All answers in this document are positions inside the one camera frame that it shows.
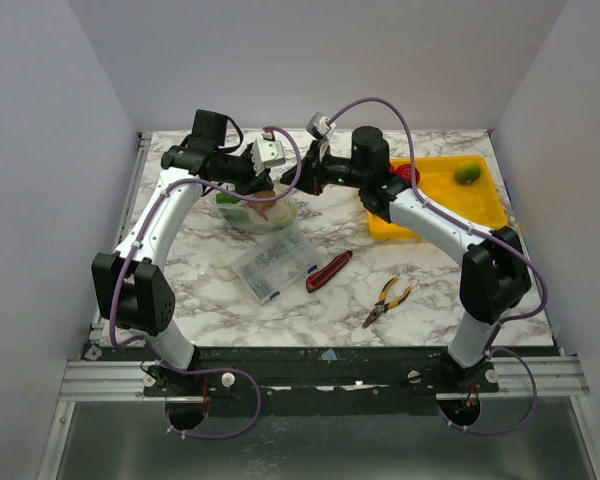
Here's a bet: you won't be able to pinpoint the orange round fruit toy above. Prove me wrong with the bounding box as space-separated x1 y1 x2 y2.
253 190 277 210

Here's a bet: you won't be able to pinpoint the clear zip top bag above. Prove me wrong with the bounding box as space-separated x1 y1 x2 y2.
214 193 298 234

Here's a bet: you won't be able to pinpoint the red chili pepper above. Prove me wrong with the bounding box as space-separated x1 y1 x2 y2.
252 204 268 221

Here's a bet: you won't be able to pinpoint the green bell pepper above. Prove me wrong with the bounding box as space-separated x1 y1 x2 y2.
215 193 240 205

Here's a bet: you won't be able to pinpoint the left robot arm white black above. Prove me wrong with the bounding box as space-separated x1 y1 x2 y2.
91 110 273 395

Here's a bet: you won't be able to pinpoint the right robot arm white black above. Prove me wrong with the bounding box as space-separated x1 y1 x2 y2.
281 126 531 392

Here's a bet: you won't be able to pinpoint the red tomato toy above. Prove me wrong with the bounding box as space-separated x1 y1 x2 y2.
390 163 421 184

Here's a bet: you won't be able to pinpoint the clear screw organizer box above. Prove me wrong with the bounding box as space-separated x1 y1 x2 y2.
231 224 321 303

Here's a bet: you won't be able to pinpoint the yellow plastic tray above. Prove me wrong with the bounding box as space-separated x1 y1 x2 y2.
365 154 510 241

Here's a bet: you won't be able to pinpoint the red black utility knife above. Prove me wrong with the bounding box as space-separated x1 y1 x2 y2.
305 250 353 293

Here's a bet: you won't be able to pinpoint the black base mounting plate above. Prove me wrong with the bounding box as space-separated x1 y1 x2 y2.
144 347 498 417

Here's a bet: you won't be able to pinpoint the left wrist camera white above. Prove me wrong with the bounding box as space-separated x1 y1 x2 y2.
251 131 286 175

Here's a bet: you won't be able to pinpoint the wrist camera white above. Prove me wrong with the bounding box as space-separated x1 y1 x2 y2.
306 112 335 161
251 131 286 175

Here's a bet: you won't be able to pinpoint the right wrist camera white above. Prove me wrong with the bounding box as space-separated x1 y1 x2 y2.
306 112 335 161

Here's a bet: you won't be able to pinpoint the yellow handled pliers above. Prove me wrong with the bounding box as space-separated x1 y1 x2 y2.
362 276 412 329

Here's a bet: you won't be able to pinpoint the aluminium extrusion rail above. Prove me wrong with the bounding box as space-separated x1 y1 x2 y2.
59 356 589 402

